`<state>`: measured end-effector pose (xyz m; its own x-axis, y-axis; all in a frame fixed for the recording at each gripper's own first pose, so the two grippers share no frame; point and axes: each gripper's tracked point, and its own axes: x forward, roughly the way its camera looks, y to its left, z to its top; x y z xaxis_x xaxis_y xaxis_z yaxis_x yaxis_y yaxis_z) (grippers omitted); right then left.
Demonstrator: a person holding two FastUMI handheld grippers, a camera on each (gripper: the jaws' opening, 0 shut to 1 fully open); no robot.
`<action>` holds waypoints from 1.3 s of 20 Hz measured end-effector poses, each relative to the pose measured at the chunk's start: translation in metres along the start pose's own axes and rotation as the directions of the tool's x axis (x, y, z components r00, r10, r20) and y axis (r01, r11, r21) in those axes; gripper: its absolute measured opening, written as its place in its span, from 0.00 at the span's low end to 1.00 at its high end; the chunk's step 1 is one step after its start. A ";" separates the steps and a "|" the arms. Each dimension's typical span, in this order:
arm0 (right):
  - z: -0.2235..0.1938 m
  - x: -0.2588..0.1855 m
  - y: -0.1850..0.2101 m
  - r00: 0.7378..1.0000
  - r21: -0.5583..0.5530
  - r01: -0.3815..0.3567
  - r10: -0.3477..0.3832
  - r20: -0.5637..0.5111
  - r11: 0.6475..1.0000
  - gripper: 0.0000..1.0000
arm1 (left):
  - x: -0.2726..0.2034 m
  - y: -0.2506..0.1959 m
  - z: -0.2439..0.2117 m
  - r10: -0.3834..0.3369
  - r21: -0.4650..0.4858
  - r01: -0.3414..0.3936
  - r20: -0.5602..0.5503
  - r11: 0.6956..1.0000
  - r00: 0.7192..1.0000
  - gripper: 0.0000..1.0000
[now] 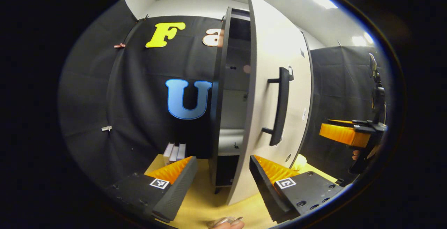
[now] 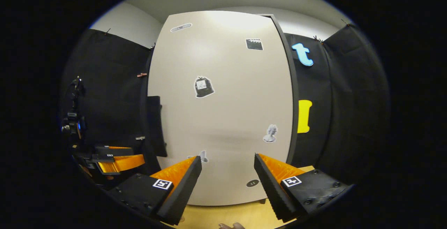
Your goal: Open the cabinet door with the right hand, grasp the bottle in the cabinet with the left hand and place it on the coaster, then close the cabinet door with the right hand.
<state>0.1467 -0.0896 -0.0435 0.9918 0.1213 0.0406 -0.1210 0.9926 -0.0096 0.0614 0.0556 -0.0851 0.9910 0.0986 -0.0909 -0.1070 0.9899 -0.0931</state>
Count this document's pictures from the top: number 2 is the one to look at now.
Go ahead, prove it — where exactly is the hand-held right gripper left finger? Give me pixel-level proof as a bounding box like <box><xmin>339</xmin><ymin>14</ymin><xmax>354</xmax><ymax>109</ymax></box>
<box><xmin>106</xmin><ymin>156</ymin><xmax>203</xmax><ymax>225</ymax></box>

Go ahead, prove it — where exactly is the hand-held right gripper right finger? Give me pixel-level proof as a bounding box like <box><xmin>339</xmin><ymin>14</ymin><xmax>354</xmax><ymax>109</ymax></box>
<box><xmin>254</xmin><ymin>153</ymin><xmax>350</xmax><ymax>222</ymax></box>

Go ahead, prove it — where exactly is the beige cabinet door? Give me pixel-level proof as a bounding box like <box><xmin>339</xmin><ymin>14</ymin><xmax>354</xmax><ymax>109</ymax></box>
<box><xmin>146</xmin><ymin>10</ymin><xmax>294</xmax><ymax>207</ymax></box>

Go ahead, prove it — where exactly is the dark grey cabinet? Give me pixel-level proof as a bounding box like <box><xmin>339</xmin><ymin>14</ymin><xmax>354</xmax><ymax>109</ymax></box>
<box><xmin>140</xmin><ymin>14</ymin><xmax>300</xmax><ymax>205</ymax></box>

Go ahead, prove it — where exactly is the black backdrop cloth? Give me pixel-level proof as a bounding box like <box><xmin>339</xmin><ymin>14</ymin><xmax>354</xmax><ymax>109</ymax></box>
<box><xmin>59</xmin><ymin>23</ymin><xmax>390</xmax><ymax>187</ymax></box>

